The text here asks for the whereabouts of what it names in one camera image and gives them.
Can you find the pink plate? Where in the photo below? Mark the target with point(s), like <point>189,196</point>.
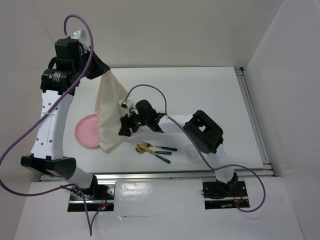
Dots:
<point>86,131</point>

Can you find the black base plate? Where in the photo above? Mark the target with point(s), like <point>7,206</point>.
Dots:
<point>102,200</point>
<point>217,197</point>

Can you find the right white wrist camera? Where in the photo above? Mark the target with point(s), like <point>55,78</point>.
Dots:
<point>127,107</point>

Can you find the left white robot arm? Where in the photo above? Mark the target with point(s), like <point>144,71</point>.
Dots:
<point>47,155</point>

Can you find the cream cloth placemat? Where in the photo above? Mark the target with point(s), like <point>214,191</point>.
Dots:
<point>109,112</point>

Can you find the gold knife green handle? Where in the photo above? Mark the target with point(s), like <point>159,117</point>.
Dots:
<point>159,156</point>

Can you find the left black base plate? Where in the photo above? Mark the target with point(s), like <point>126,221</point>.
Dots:
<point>102,200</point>

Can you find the clear drinking glass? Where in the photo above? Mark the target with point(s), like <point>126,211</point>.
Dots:
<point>192,154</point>

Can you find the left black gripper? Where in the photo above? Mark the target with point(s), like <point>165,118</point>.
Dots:
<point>100,67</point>

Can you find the gold fork green handle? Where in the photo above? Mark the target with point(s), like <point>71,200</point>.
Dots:
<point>148,145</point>

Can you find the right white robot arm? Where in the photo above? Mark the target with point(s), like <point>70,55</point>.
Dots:
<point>205,135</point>

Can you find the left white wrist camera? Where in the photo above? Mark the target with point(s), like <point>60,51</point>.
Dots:
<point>81,36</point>

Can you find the front aluminium rail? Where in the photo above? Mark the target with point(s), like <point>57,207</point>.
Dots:
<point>167,175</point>

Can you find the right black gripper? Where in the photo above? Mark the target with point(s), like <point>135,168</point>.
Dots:
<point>126,123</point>

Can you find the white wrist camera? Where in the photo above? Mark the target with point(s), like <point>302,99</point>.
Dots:
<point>81,36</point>
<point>127,107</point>

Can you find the gold spoon green handle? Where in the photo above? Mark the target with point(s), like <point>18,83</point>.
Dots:
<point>141,150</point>

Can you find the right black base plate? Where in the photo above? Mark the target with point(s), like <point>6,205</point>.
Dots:
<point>217,197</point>

